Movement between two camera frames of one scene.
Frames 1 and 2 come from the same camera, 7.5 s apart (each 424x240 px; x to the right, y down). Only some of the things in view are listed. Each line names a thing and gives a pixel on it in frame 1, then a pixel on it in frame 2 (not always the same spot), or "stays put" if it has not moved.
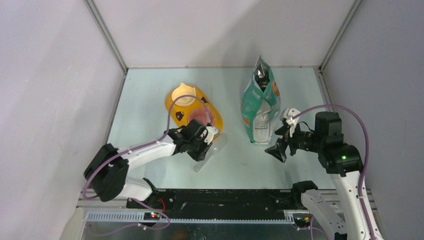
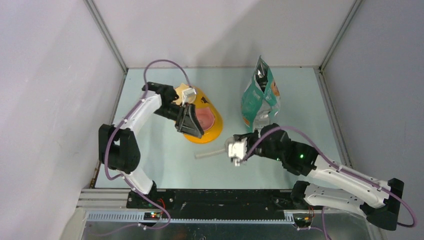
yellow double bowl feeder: x=186 y=109 stays put
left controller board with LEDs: x=151 y=216 stays put
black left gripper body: x=198 y=147 → x=180 y=119
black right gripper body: x=294 y=142 → x=254 y=145
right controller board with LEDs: x=302 y=220 stays put
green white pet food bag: x=261 y=104 stays put
